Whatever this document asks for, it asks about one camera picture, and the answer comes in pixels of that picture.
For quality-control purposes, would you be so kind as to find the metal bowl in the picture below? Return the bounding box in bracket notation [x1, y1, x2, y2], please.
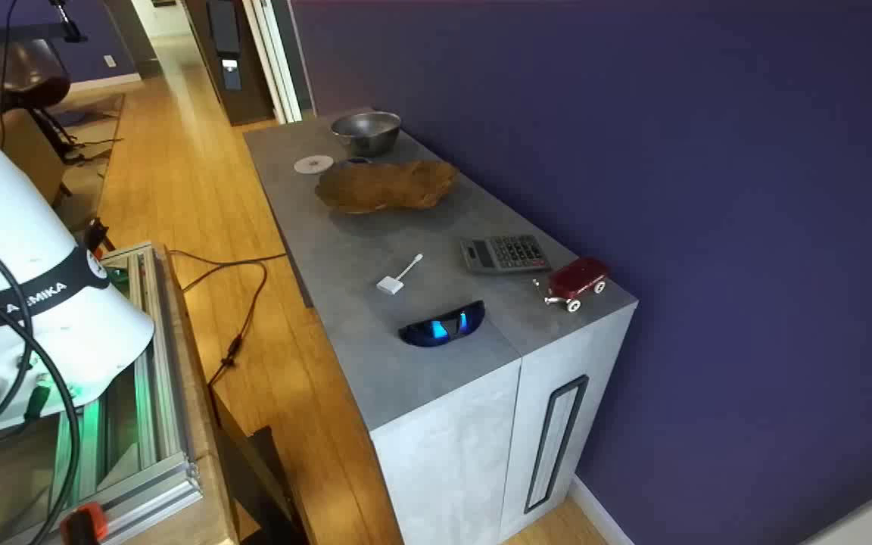
[326, 107, 406, 160]

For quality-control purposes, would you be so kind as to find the small white stick object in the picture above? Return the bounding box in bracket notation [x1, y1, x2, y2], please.
[372, 252, 426, 299]

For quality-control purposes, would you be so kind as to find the black curved object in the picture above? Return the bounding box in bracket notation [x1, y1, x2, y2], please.
[395, 299, 487, 351]

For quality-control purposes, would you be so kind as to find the grey calculator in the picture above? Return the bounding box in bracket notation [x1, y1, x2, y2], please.
[457, 230, 553, 280]

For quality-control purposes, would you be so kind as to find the grey concrete-look cabinet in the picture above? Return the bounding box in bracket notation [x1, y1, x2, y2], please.
[242, 116, 641, 545]

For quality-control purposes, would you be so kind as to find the orange clamp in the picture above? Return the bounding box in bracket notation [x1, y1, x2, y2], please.
[58, 500, 114, 545]

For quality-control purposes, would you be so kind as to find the dark chair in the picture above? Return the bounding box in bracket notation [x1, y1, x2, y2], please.
[0, 38, 87, 167]

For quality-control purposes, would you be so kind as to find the black floor cable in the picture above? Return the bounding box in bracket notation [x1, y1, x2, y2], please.
[165, 249, 289, 390]

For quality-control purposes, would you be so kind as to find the white door frame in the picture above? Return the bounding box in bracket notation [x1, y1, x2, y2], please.
[240, 0, 316, 127]

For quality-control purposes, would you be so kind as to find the aluminium frame stand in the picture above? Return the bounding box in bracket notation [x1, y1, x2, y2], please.
[0, 240, 202, 545]

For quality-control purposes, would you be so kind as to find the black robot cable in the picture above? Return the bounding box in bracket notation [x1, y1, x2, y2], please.
[0, 210, 87, 545]

